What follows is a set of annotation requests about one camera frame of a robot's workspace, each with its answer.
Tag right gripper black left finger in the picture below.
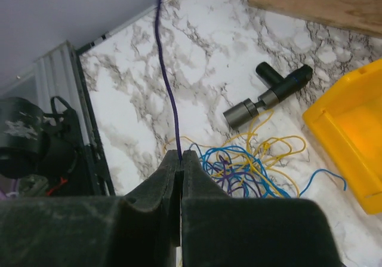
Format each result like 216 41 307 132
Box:
1 152 179 266

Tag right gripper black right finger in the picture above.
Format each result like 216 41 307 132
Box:
181 151 342 266

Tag blue yellow wires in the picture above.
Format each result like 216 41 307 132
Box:
162 108 349 201

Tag purple wire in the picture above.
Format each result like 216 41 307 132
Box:
155 0 183 162

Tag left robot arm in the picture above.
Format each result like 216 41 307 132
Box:
1 96 78 200

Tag black T-shaped socket tool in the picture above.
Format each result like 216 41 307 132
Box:
223 62 313 130

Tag left yellow plastic bin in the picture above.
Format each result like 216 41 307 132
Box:
303 60 381 214

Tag plywood board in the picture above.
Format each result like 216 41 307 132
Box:
248 0 381 38

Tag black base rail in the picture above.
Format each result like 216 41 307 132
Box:
47 39 117 197

